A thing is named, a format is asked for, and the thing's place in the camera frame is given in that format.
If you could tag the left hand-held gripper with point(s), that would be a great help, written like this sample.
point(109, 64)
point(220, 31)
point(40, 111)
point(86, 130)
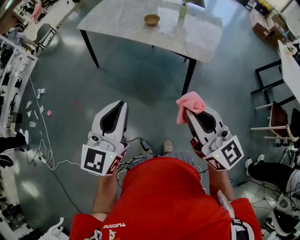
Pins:
point(93, 159)

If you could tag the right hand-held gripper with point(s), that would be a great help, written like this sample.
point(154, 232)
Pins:
point(230, 153)

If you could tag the pink cloth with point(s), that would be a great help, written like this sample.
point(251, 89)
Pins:
point(191, 102)

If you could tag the brown wooden bowl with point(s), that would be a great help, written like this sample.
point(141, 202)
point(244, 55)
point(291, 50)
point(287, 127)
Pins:
point(152, 20)

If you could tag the person's right forearm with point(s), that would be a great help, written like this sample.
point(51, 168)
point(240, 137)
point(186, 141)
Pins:
point(220, 185)

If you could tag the person's left forearm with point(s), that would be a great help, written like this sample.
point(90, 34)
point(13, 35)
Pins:
point(104, 197)

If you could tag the black power adapter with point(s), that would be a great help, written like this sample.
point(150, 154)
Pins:
point(145, 145)

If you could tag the person's beige shoe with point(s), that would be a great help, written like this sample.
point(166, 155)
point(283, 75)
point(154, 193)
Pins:
point(168, 147)

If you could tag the pink disc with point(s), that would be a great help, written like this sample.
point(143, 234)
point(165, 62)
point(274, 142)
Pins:
point(49, 113)

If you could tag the wooden chair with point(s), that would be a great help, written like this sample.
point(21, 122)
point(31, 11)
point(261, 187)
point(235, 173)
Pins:
point(279, 116)

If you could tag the white power strip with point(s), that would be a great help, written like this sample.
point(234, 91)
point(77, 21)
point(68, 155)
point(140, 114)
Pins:
point(42, 159)

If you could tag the scattered small white items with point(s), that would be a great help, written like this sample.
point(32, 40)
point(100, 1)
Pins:
point(38, 93)

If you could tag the person's red shirt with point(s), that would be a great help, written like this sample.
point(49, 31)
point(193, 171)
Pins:
point(164, 199)

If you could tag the white table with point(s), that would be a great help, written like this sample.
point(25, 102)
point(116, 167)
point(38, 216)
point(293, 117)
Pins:
point(290, 70)

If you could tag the grey marble table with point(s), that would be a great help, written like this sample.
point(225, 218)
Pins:
point(122, 23)

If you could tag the white tool rack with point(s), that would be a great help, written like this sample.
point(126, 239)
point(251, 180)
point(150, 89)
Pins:
point(23, 70)

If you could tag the brown cardboard box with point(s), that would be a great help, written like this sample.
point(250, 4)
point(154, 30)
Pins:
point(277, 32)
point(259, 25)

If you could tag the grey chair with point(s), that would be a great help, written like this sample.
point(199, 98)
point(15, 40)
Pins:
point(43, 32)

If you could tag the white flower pot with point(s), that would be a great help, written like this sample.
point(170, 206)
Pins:
point(290, 48)

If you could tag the pale green vase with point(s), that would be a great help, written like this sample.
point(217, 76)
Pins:
point(182, 11)

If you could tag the pink garment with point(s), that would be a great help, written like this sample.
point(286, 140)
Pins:
point(37, 11)

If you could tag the black metal frame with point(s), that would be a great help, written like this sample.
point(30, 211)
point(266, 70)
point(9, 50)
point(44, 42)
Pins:
point(267, 65)

